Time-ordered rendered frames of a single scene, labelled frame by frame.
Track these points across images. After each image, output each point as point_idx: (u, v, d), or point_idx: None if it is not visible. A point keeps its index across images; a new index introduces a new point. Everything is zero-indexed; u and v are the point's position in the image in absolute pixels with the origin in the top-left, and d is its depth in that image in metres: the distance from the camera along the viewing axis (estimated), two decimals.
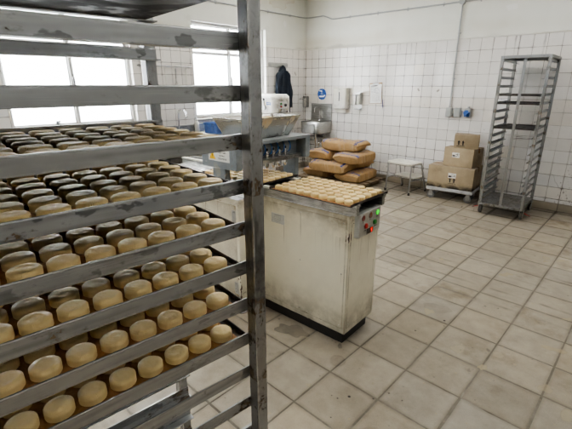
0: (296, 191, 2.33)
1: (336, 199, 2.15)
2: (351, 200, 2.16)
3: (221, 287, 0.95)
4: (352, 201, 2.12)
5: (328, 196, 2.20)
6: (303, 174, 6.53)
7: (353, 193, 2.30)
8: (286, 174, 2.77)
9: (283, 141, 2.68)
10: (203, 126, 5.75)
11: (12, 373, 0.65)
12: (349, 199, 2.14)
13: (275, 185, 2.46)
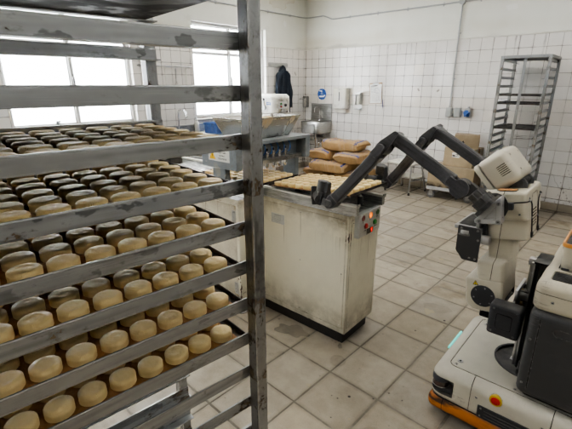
0: (295, 185, 2.33)
1: (336, 190, 2.14)
2: (351, 191, 2.15)
3: (221, 287, 0.95)
4: (351, 191, 2.11)
5: None
6: (303, 174, 6.53)
7: None
8: (286, 174, 2.77)
9: (283, 141, 2.68)
10: (203, 126, 5.75)
11: (12, 373, 0.65)
12: None
13: (275, 181, 2.45)
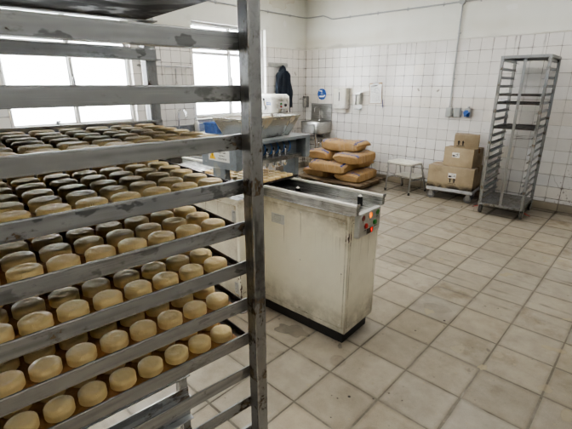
0: None
1: None
2: None
3: (221, 287, 0.95)
4: None
5: None
6: (303, 174, 6.53)
7: None
8: (286, 174, 2.77)
9: (283, 141, 2.68)
10: (203, 126, 5.75)
11: (12, 373, 0.65)
12: None
13: None
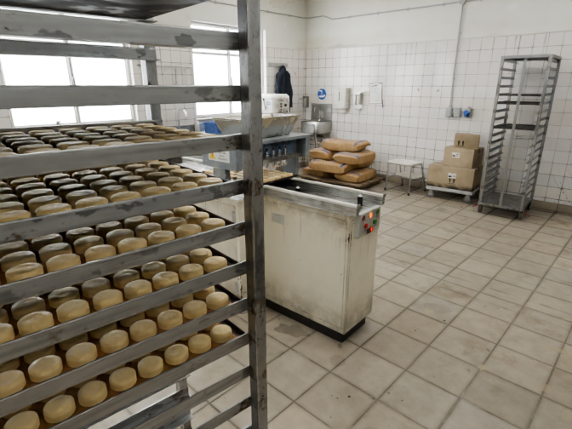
0: None
1: None
2: None
3: (221, 287, 0.95)
4: None
5: None
6: (303, 174, 6.53)
7: None
8: (286, 174, 2.77)
9: (283, 141, 2.68)
10: (203, 126, 5.75)
11: (12, 373, 0.65)
12: None
13: None
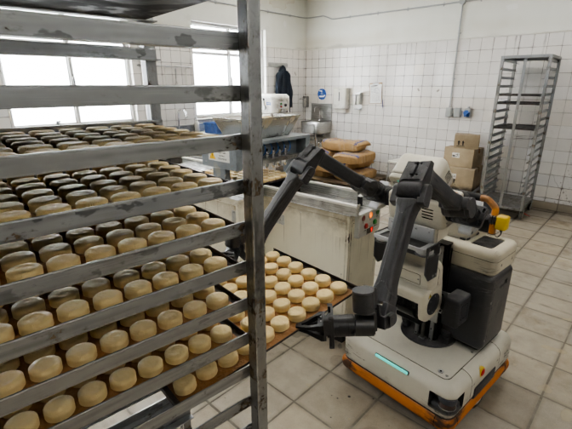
0: (248, 349, 0.96)
1: (329, 297, 1.13)
2: (328, 283, 1.21)
3: (221, 287, 0.95)
4: (340, 281, 1.20)
5: (309, 304, 1.10)
6: None
7: (283, 278, 1.26)
8: (286, 174, 2.77)
9: (283, 141, 2.68)
10: (203, 126, 5.75)
11: (12, 373, 0.65)
12: (331, 283, 1.19)
13: (179, 388, 0.86)
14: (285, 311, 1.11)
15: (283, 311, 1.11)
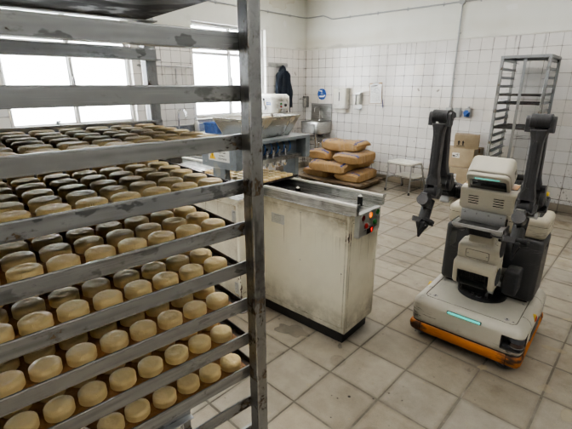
0: None
1: (214, 376, 0.91)
2: None
3: (221, 287, 0.95)
4: (234, 353, 0.98)
5: (184, 384, 0.88)
6: (303, 174, 6.53)
7: None
8: (286, 174, 2.77)
9: (283, 141, 2.68)
10: (203, 126, 5.75)
11: (12, 373, 0.65)
12: (222, 357, 0.97)
13: None
14: None
15: None
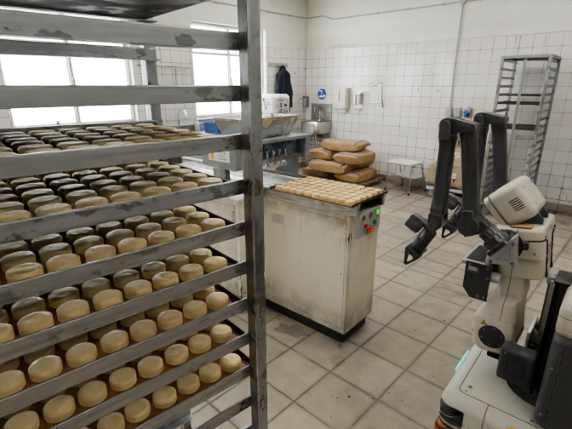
0: None
1: (214, 376, 0.91)
2: None
3: (221, 287, 0.95)
4: (234, 353, 0.98)
5: (184, 384, 0.88)
6: (303, 174, 6.53)
7: None
8: (374, 190, 2.34)
9: (283, 141, 2.68)
10: (203, 126, 5.75)
11: (12, 373, 0.65)
12: (222, 357, 0.97)
13: None
14: None
15: None
